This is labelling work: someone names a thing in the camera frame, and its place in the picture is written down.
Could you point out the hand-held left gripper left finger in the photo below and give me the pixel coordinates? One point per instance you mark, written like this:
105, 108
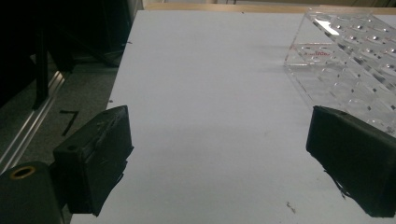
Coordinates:
93, 155

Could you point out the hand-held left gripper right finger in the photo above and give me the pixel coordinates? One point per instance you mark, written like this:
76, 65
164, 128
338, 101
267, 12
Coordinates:
351, 149

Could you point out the clear acrylic tube rack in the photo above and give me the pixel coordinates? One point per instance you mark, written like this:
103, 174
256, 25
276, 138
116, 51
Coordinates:
342, 62

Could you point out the black metal stand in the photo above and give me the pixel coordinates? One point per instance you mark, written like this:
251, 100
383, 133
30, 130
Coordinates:
41, 77

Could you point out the aluminium floor rail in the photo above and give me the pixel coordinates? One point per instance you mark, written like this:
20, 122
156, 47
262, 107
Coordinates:
31, 124

